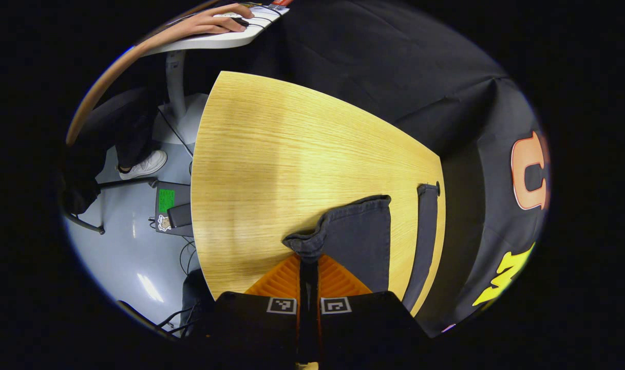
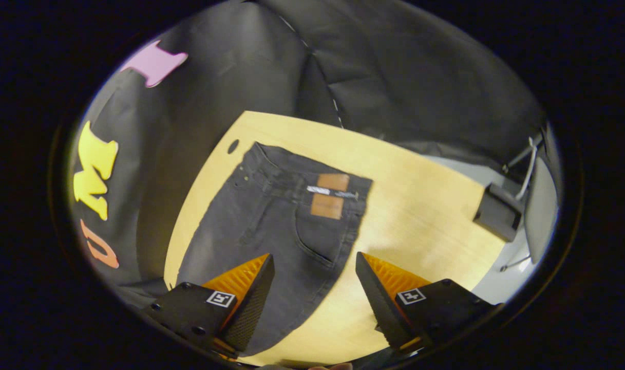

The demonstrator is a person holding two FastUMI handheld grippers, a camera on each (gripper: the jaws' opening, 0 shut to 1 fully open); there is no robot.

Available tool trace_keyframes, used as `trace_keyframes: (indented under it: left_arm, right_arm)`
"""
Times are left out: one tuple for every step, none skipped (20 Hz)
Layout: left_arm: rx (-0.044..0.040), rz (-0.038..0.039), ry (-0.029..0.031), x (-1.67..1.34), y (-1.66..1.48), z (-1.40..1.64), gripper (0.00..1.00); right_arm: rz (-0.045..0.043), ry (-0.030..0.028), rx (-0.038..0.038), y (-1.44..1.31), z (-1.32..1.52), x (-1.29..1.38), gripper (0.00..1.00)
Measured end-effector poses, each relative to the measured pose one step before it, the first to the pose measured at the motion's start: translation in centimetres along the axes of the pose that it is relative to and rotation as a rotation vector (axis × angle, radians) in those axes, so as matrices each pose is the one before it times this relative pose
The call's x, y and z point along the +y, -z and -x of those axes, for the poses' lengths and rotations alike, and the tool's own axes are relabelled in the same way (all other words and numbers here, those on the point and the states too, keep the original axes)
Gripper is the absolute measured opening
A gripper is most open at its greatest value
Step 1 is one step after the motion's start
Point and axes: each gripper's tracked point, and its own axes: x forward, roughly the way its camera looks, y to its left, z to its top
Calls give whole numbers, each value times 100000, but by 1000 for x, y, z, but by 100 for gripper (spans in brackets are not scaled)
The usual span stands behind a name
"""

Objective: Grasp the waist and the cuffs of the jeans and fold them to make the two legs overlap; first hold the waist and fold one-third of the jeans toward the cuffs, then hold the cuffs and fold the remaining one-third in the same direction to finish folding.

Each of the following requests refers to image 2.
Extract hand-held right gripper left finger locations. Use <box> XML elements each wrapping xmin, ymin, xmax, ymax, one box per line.
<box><xmin>145</xmin><ymin>253</ymin><xmax>276</xmax><ymax>359</ymax></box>

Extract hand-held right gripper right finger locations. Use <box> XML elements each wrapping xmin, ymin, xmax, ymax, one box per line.
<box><xmin>355</xmin><ymin>251</ymin><xmax>504</xmax><ymax>354</ymax></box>

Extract black jeans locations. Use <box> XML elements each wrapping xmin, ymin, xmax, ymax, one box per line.
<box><xmin>176</xmin><ymin>143</ymin><xmax>373</xmax><ymax>356</ymax></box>

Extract metal rod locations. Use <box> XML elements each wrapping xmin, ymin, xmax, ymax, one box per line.
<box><xmin>500</xmin><ymin>254</ymin><xmax>531</xmax><ymax>272</ymax></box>

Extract black box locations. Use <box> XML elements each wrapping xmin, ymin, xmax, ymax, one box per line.
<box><xmin>473</xmin><ymin>182</ymin><xmax>524</xmax><ymax>242</ymax></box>

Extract grey panel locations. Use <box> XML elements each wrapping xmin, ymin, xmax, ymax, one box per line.
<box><xmin>523</xmin><ymin>154</ymin><xmax>560</xmax><ymax>264</ymax></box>

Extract black backdrop cloth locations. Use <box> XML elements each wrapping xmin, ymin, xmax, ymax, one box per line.
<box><xmin>68</xmin><ymin>0</ymin><xmax>549</xmax><ymax>304</ymax></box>

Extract white cable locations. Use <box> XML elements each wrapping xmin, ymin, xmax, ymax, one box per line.
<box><xmin>515</xmin><ymin>136</ymin><xmax>541</xmax><ymax>201</ymax></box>

